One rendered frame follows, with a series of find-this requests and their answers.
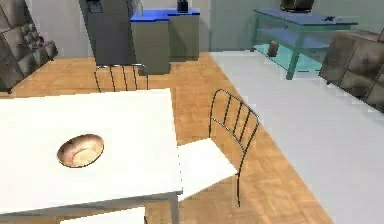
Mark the brown cylinder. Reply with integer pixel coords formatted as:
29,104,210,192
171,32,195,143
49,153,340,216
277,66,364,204
267,40,280,58

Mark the white dining table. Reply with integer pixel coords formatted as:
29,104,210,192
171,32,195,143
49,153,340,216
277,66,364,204
0,87,184,224

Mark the grey shelf unit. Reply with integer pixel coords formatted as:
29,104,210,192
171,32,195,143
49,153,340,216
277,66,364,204
0,0,59,94

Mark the teal table blue top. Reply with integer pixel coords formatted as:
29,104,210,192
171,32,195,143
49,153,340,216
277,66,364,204
250,7,359,81

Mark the dark grey fridge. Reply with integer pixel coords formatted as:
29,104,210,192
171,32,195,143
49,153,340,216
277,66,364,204
78,0,137,67

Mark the grey cabinet blue worktop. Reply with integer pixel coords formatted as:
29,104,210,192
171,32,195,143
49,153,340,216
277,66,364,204
129,8,201,76

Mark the dark television set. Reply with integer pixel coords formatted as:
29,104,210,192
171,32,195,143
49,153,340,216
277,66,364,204
279,0,316,13

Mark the black wire chair white seat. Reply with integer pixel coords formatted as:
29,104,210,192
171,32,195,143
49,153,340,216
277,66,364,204
177,88,261,208
93,63,150,93

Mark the black coffee machine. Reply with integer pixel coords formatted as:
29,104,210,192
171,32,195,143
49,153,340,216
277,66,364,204
176,0,190,14

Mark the brown wooden bowl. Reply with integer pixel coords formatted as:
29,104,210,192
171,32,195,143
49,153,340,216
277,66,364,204
56,133,105,169

